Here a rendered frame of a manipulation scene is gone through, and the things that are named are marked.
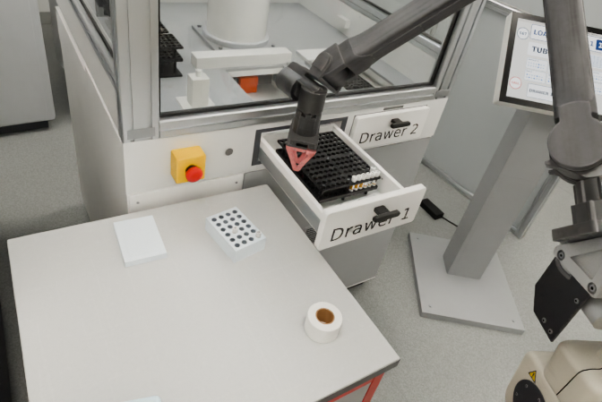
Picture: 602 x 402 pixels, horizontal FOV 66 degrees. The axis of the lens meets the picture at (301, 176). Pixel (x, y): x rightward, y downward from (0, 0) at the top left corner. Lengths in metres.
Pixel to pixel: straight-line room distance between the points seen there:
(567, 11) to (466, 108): 1.99
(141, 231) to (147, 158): 0.16
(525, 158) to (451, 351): 0.82
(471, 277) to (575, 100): 1.63
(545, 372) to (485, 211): 1.11
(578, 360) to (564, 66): 0.51
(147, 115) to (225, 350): 0.51
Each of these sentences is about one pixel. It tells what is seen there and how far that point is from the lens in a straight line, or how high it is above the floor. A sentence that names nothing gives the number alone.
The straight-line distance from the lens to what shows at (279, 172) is 1.15.
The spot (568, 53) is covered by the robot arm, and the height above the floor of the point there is 1.35.
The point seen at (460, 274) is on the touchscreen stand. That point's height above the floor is 0.05.
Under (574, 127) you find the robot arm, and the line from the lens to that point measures 0.76.
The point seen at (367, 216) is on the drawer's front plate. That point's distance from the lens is 1.06.
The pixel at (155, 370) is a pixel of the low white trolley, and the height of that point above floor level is 0.76.
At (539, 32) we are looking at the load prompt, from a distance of 1.80.
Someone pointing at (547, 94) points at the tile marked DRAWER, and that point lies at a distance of 1.75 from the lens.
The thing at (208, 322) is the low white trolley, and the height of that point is 0.76.
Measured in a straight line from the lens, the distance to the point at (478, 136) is 2.81.
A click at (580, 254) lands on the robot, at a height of 1.14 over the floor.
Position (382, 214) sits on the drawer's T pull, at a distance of 1.04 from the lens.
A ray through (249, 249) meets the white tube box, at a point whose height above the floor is 0.78.
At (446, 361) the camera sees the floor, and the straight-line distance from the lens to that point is 2.04.
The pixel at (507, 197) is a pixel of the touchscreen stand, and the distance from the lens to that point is 2.05.
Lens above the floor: 1.54
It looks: 36 degrees down
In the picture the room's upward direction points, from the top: 12 degrees clockwise
